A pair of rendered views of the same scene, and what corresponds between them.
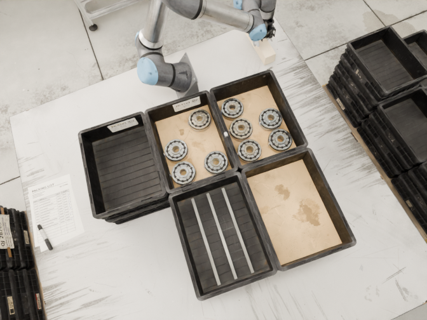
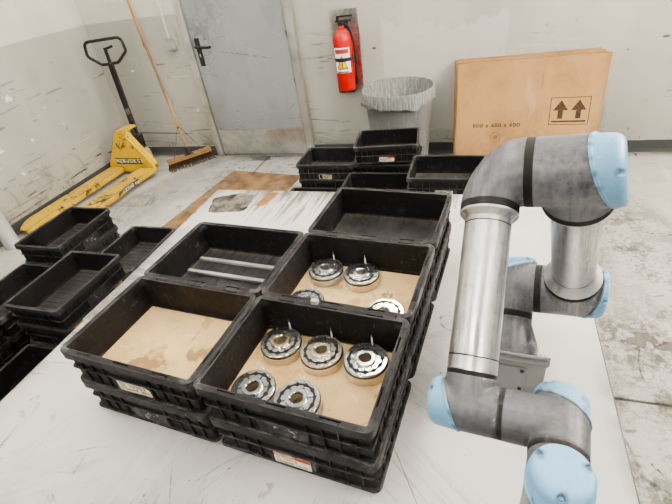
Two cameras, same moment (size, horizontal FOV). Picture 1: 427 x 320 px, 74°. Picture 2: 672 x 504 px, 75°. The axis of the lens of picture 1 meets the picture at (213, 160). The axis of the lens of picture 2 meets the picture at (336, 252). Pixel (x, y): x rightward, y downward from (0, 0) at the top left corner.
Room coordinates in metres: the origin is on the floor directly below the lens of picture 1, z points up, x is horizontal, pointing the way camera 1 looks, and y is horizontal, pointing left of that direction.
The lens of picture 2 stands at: (1.00, -0.71, 1.64)
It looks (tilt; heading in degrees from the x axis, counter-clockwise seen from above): 35 degrees down; 124
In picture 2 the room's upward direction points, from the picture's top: 9 degrees counter-clockwise
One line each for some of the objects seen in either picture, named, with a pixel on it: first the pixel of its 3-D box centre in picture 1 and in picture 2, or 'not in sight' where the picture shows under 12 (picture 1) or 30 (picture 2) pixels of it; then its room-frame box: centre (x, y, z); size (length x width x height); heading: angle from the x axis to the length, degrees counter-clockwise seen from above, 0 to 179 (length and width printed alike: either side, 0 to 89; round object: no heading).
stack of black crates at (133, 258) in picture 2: not in sight; (143, 272); (-1.00, 0.37, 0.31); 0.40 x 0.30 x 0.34; 102
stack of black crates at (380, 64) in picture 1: (370, 80); not in sight; (0.92, -1.10, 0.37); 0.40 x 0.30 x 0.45; 12
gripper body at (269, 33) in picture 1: (265, 25); not in sight; (1.04, -0.38, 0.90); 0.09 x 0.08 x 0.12; 13
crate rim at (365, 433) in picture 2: (256, 117); (305, 355); (0.55, -0.21, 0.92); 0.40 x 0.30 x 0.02; 8
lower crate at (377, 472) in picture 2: not in sight; (316, 399); (0.55, -0.21, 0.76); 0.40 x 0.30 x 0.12; 8
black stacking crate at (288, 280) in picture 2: (190, 144); (352, 286); (0.50, 0.08, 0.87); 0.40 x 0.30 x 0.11; 8
